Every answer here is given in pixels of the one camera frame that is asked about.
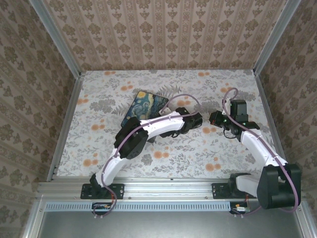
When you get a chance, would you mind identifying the black box with painting print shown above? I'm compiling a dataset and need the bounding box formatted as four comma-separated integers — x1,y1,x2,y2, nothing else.
120,90,169,144

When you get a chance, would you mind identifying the floral printed table cover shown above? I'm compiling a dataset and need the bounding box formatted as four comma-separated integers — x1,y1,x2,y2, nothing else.
56,69,288,179

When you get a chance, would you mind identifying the small electronics board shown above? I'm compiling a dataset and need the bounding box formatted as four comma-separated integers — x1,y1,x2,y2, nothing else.
92,202,112,214
230,202,251,214

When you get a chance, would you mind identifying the grey metal panel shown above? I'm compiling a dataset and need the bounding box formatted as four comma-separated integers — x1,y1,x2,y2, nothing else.
38,210,305,238

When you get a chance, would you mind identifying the aluminium side rail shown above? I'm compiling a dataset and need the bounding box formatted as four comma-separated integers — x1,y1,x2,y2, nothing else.
46,71,86,183
254,70,295,181

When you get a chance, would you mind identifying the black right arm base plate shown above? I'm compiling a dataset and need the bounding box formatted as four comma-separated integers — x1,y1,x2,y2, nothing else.
211,182,258,199

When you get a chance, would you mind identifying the aluminium mounting rail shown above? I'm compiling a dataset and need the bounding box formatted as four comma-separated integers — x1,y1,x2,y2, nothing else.
36,177,304,200

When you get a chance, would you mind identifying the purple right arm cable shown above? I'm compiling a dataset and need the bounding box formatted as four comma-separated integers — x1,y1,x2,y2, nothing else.
223,88,298,214

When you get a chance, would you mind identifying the grey slotted cable duct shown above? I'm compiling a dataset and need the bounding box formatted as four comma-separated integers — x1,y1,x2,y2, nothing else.
45,201,235,212

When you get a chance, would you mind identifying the aluminium frame post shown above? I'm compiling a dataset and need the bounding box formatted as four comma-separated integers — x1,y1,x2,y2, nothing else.
253,0,302,75
29,0,82,77

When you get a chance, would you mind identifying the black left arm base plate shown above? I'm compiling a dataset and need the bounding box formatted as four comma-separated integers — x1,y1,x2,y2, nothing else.
81,183,125,199

